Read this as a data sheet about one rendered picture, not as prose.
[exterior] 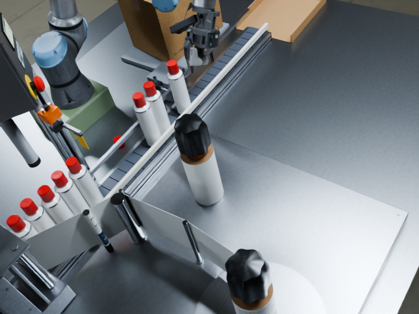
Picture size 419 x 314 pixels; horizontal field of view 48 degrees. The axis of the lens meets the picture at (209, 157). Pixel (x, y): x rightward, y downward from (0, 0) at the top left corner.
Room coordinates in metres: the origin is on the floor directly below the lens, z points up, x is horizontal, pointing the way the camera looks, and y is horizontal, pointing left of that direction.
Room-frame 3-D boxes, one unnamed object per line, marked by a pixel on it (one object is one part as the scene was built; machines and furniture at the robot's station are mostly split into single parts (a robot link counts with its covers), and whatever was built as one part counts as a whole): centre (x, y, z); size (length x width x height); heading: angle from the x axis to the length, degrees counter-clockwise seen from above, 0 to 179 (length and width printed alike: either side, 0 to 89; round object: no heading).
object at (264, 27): (1.15, 0.05, 0.91); 1.07 x 0.01 x 0.02; 134
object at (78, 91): (1.39, 0.42, 0.97); 0.15 x 0.15 x 0.10
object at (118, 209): (0.74, 0.25, 0.97); 0.05 x 0.05 x 0.19
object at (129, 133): (1.20, 0.10, 0.96); 1.07 x 0.01 x 0.01; 134
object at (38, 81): (0.92, 0.34, 1.33); 0.04 x 0.03 x 0.04; 9
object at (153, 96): (1.13, 0.12, 0.98); 0.05 x 0.05 x 0.20
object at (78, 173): (0.89, 0.36, 0.98); 0.05 x 0.05 x 0.20
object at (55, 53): (1.39, 0.42, 1.09); 0.13 x 0.12 x 0.14; 162
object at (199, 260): (0.62, 0.09, 0.97); 0.02 x 0.02 x 0.19
